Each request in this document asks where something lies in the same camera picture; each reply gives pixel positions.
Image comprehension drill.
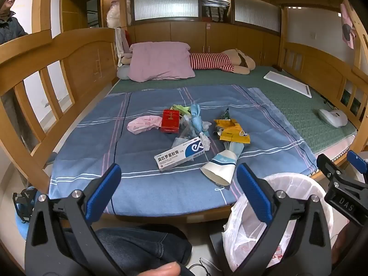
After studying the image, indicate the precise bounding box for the striped plush doll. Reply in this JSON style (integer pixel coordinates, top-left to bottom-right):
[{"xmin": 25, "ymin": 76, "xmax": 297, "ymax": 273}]
[{"xmin": 188, "ymin": 49, "xmax": 256, "ymax": 75}]

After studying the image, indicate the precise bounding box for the green and yellow packet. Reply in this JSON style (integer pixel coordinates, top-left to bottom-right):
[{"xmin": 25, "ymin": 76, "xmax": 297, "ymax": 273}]
[{"xmin": 171, "ymin": 104, "xmax": 192, "ymax": 115}]

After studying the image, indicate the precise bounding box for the grey plush toy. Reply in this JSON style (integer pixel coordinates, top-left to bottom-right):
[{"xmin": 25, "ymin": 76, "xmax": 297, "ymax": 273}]
[{"xmin": 116, "ymin": 53, "xmax": 133, "ymax": 80}]

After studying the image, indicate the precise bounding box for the white and blue ointment box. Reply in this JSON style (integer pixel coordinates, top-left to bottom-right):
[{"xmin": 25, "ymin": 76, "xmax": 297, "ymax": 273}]
[{"xmin": 154, "ymin": 138, "xmax": 206, "ymax": 171}]

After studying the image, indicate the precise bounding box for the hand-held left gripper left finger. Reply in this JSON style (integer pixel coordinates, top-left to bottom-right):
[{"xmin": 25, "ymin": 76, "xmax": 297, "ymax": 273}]
[{"xmin": 24, "ymin": 162, "xmax": 127, "ymax": 276}]

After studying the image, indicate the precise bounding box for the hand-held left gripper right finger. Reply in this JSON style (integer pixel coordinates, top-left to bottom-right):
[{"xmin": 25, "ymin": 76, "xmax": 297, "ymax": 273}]
[{"xmin": 234, "ymin": 162, "xmax": 335, "ymax": 276}]

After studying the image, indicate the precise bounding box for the hanging white cloth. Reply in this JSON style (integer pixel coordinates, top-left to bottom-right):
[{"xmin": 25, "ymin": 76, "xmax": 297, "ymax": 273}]
[{"xmin": 115, "ymin": 27, "xmax": 130, "ymax": 66}]

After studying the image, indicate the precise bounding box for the white flat board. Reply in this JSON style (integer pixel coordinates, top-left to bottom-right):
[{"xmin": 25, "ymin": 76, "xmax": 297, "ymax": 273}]
[{"xmin": 264, "ymin": 70, "xmax": 312, "ymax": 99}]

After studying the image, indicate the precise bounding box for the pink wall poster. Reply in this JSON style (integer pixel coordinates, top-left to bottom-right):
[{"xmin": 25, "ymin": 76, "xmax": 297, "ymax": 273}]
[{"xmin": 340, "ymin": 2, "xmax": 357, "ymax": 49}]

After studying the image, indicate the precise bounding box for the pink packet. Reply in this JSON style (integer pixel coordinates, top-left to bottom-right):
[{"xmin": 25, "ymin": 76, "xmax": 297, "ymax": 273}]
[{"xmin": 127, "ymin": 114, "xmax": 162, "ymax": 134}]

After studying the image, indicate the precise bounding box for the clear plastic wrapper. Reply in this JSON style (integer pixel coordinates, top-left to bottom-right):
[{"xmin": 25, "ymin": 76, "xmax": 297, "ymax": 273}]
[{"xmin": 172, "ymin": 118, "xmax": 212, "ymax": 151}]

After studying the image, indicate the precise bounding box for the wooden bunk bed frame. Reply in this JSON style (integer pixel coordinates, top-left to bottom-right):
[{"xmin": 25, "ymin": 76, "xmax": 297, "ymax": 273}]
[{"xmin": 0, "ymin": 0, "xmax": 368, "ymax": 225}]

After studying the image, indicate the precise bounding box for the blue plaid bed sheet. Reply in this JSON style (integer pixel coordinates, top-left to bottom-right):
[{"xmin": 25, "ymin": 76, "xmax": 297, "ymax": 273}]
[{"xmin": 49, "ymin": 85, "xmax": 318, "ymax": 216}]

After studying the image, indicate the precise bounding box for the crumpled white tissue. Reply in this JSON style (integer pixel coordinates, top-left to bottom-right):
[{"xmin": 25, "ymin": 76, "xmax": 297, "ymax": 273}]
[{"xmin": 198, "ymin": 132, "xmax": 212, "ymax": 151}]

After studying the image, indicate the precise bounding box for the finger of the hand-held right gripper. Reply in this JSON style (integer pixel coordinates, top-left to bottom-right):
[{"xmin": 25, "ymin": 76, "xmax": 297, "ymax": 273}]
[
  {"xmin": 316, "ymin": 154, "xmax": 345, "ymax": 190},
  {"xmin": 346, "ymin": 150, "xmax": 368, "ymax": 184}
]

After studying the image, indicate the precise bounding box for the white bin with plastic bag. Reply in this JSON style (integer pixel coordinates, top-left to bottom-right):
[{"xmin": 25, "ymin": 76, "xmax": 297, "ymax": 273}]
[{"xmin": 223, "ymin": 172, "xmax": 335, "ymax": 272}]

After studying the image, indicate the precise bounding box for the black cable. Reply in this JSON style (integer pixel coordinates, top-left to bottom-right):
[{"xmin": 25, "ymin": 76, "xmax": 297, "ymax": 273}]
[{"xmin": 188, "ymin": 257, "xmax": 219, "ymax": 276}]

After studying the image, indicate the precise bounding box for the stack of magazines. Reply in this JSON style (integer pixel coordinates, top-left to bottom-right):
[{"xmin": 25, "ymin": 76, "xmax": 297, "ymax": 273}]
[{"xmin": 201, "ymin": 0, "xmax": 231, "ymax": 23}]

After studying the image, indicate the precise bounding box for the red cardboard box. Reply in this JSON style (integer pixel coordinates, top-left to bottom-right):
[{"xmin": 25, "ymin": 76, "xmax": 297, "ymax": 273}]
[{"xmin": 161, "ymin": 109, "xmax": 180, "ymax": 134}]

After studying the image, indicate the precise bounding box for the crushed white paper cup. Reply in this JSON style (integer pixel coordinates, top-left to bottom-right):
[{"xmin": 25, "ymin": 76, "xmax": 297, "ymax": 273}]
[{"xmin": 200, "ymin": 149, "xmax": 240, "ymax": 185}]

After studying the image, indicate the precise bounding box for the white handheld device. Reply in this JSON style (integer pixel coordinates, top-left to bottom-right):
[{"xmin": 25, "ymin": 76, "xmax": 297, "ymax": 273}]
[{"xmin": 318, "ymin": 108, "xmax": 349, "ymax": 128}]

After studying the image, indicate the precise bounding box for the person's left hand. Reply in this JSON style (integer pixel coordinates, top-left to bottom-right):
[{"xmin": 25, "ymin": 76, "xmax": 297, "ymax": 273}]
[{"xmin": 141, "ymin": 262, "xmax": 181, "ymax": 276}]

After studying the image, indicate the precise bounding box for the pink pillow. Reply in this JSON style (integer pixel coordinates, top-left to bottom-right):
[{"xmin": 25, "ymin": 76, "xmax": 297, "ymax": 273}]
[{"xmin": 127, "ymin": 42, "xmax": 196, "ymax": 81}]

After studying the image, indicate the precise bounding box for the frosted glass window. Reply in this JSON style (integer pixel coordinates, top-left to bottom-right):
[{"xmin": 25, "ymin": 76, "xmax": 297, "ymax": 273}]
[
  {"xmin": 131, "ymin": 0, "xmax": 199, "ymax": 20},
  {"xmin": 234, "ymin": 0, "xmax": 281, "ymax": 32}
]

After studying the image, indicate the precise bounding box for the green bed mat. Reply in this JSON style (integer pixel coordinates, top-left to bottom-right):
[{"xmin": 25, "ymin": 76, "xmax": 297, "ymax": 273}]
[{"xmin": 108, "ymin": 66, "xmax": 357, "ymax": 154}]

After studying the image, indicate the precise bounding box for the yellow snack packet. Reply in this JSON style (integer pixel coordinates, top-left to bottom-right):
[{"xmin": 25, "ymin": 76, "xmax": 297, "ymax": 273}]
[{"xmin": 214, "ymin": 119, "xmax": 250, "ymax": 144}]

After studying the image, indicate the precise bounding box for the person's jeans leg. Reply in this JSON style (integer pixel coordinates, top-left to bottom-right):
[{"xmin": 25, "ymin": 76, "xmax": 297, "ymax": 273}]
[{"xmin": 62, "ymin": 226, "xmax": 193, "ymax": 276}]

